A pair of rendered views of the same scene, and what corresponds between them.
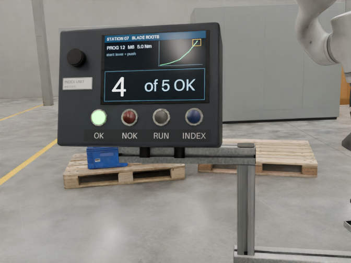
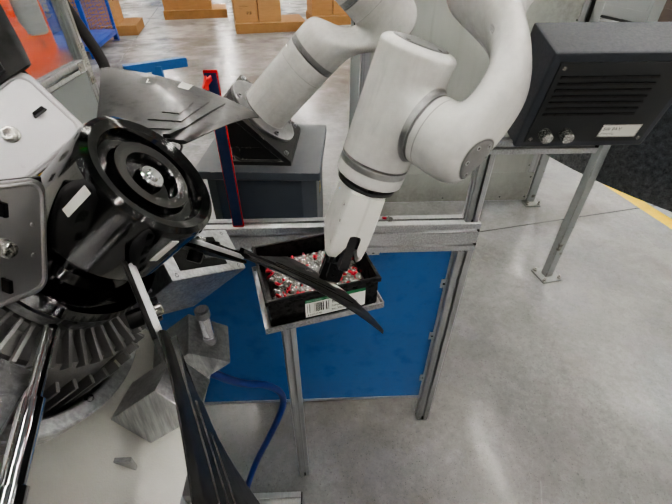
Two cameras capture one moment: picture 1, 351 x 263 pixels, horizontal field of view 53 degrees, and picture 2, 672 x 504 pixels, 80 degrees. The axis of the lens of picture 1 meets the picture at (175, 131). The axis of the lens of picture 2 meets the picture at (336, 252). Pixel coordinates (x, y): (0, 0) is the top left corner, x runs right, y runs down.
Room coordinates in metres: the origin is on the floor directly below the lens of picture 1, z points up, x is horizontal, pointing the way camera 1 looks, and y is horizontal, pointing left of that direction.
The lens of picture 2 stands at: (1.27, -0.59, 1.38)
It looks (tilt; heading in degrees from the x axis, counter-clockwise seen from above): 39 degrees down; 167
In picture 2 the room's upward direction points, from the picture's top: straight up
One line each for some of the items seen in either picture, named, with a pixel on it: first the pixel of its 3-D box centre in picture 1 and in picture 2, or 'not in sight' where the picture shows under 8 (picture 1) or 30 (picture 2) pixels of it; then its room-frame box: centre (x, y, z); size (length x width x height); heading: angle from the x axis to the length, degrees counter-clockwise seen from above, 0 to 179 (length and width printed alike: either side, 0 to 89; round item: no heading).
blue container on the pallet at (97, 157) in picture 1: (108, 150); not in sight; (3.73, 0.73, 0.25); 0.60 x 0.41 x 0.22; 8
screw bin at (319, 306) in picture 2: not in sight; (314, 274); (0.67, -0.50, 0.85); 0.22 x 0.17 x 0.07; 95
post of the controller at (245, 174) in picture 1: (245, 199); (479, 181); (0.58, -0.12, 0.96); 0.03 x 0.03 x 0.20; 79
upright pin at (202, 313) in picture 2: not in sight; (205, 325); (0.87, -0.68, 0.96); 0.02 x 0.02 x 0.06
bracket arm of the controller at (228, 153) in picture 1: (185, 153); (538, 144); (0.60, -0.02, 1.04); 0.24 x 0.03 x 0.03; 79
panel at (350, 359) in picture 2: not in sight; (295, 338); (0.50, -0.54, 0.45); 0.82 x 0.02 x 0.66; 79
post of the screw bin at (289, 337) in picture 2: not in sight; (296, 404); (0.68, -0.56, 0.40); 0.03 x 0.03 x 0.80; 4
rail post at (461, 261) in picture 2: not in sight; (437, 347); (0.58, -0.12, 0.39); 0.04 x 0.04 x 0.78; 79
